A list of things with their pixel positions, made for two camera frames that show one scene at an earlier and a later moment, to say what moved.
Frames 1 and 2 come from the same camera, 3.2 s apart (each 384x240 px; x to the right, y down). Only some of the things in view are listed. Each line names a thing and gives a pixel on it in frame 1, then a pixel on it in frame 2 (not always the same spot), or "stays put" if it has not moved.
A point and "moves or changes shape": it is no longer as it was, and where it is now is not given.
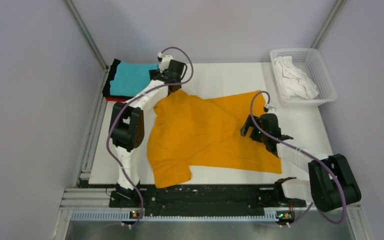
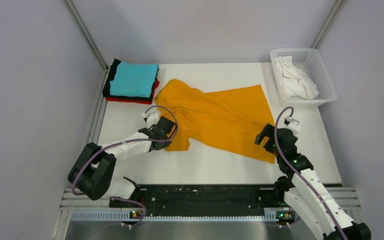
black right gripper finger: x=246 y=129 → x=268 y=131
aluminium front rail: x=90 y=204 stays put
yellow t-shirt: x=187 y=129 moves or changes shape
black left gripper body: x=179 y=85 → x=165 y=144
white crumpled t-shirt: x=295 y=83 stays put
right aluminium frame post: x=337 y=8 stays put
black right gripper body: x=257 y=134 → x=278 y=156
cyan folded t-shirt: x=130 y=78 stays put
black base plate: x=206 y=200 stays put
